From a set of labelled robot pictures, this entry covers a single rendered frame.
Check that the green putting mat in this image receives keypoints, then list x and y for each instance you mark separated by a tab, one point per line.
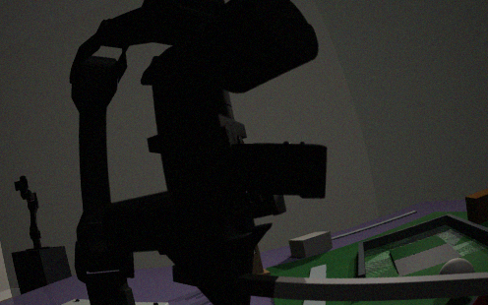
343	263

